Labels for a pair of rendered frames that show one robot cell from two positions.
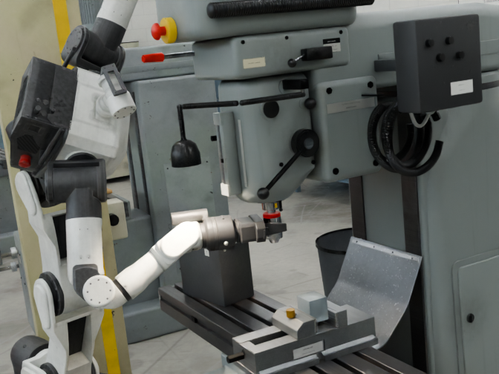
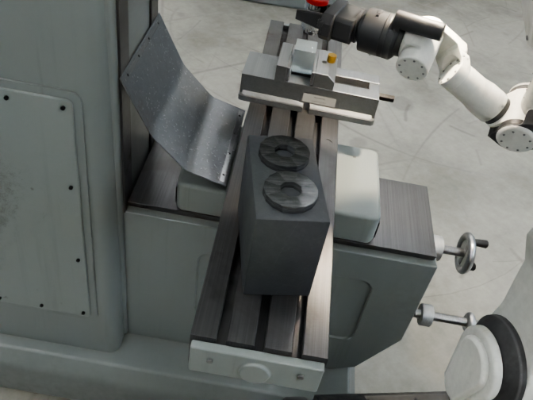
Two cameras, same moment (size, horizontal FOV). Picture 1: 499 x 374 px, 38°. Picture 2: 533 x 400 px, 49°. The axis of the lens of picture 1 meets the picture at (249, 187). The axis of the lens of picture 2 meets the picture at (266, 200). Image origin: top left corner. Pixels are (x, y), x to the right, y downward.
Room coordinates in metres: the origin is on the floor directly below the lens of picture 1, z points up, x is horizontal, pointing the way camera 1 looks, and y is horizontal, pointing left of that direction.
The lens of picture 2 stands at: (2.94, 0.48, 1.75)
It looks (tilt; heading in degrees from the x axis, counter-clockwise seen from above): 42 degrees down; 208
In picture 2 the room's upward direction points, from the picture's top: 10 degrees clockwise
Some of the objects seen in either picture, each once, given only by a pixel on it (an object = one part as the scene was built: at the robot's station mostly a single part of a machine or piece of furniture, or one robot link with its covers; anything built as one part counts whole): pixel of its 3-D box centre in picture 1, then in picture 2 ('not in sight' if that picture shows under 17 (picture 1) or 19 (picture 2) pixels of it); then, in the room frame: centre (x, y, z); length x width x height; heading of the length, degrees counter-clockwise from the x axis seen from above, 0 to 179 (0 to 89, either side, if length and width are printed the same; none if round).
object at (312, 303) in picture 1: (312, 307); (304, 56); (1.74, -0.13, 1.05); 0.06 x 0.05 x 0.06; 26
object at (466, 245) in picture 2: not in sight; (452, 251); (1.65, 0.39, 0.64); 0.16 x 0.12 x 0.12; 118
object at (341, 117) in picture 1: (326, 126); not in sight; (1.97, -0.22, 1.47); 0.24 x 0.19 x 0.26; 28
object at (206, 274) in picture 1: (214, 265); (279, 212); (2.24, 0.14, 1.04); 0.22 x 0.12 x 0.20; 39
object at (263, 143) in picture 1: (265, 136); not in sight; (1.88, -0.06, 1.47); 0.21 x 0.19 x 0.32; 28
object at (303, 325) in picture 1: (294, 321); (324, 69); (1.72, -0.08, 1.03); 0.12 x 0.06 x 0.04; 26
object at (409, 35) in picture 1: (439, 63); not in sight; (1.73, -0.47, 1.62); 0.20 x 0.09 x 0.21; 118
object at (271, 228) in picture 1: (275, 228); not in sight; (1.85, -0.06, 1.23); 0.06 x 0.02 x 0.03; 100
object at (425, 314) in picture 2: not in sight; (454, 320); (1.75, 0.48, 0.52); 0.22 x 0.06 x 0.06; 118
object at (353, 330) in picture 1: (304, 332); (312, 78); (1.73, -0.10, 0.99); 0.35 x 0.15 x 0.11; 116
